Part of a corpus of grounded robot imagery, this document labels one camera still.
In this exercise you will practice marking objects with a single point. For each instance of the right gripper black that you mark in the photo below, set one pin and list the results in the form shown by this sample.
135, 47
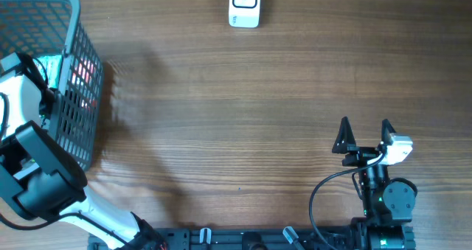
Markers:
360, 154

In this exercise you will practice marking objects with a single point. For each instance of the grey plastic mesh basket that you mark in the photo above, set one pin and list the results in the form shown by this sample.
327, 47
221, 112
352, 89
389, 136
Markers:
47, 28

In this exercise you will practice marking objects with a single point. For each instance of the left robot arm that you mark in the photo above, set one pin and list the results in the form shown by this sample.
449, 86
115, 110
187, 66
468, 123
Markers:
39, 179

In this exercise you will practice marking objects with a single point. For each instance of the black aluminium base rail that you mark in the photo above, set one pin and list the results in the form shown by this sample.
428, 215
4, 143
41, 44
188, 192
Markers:
340, 237

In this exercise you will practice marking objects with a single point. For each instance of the mint green wipes pack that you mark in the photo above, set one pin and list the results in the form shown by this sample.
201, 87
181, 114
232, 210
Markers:
50, 66

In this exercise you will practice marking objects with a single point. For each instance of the white barcode scanner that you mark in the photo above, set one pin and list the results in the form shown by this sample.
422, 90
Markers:
244, 13

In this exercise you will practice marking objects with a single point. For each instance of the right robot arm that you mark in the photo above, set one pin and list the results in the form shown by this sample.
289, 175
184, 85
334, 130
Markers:
388, 202

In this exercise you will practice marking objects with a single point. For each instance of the red white small packet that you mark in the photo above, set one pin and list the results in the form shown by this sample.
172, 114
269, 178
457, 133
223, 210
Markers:
84, 87

